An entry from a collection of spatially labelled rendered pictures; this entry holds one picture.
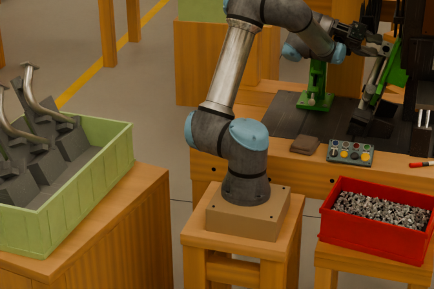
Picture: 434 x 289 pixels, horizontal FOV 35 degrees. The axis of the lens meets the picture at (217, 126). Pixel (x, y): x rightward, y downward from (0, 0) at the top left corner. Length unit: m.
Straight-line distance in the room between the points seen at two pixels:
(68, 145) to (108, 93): 2.66
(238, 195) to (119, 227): 0.47
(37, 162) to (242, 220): 0.73
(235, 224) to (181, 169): 2.08
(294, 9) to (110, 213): 0.88
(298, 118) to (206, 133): 0.68
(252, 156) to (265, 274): 0.35
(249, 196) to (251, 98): 0.88
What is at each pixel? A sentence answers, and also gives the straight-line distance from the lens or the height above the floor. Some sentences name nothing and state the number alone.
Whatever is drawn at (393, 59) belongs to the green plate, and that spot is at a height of 1.21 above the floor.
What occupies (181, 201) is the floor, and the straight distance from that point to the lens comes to 3.82.
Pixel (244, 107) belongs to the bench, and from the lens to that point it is 2.80.
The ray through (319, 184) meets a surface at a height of 0.81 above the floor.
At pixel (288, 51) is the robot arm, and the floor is 1.20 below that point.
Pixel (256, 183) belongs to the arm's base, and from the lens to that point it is 2.07.
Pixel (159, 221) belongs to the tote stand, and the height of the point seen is 0.61.
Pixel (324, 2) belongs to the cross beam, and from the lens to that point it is 2.90.
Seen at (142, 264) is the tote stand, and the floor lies 0.50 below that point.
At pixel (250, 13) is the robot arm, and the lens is 2.11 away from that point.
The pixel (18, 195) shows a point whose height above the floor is 0.89.
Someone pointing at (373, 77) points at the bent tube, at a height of 1.08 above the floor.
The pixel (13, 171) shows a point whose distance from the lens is 2.29.
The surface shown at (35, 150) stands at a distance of 2.43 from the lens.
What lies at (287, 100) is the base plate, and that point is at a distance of 2.82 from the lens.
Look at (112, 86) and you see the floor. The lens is 5.28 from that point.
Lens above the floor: 2.06
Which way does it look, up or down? 27 degrees down
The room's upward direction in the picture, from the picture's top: straight up
